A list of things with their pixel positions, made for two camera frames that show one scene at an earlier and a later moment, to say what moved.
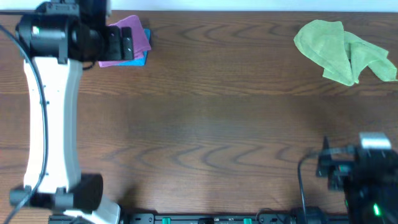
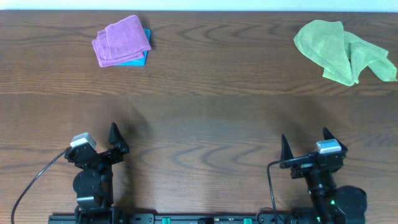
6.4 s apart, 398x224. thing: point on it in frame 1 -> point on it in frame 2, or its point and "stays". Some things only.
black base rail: x=225 y=218 stays
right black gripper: x=334 y=165 -> x=311 y=160
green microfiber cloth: x=342 y=56 stays
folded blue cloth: x=140 y=61 stays
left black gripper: x=113 y=43 -> x=104 y=155
